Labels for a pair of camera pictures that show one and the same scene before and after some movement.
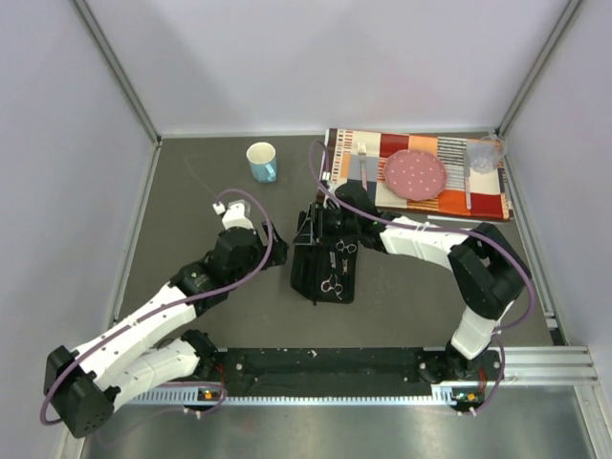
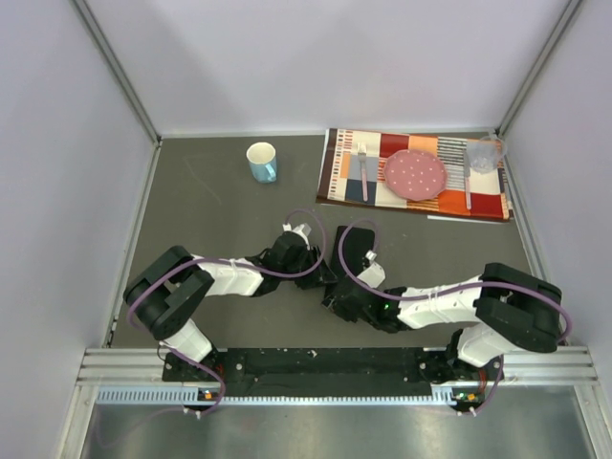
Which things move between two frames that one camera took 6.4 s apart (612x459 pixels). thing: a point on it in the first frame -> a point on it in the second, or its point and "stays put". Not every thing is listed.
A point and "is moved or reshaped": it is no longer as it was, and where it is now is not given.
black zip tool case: x=323 y=269 is moved or reshaped
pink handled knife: x=467 y=172 stays put
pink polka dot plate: x=415 y=174 stays put
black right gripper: x=306 y=234 -> x=339 y=307
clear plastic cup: x=485 y=153 stays put
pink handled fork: x=361 y=154 stays put
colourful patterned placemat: x=359 y=157 stays put
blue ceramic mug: x=262 y=161 stays put
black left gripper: x=278 y=253 -> x=318 y=276
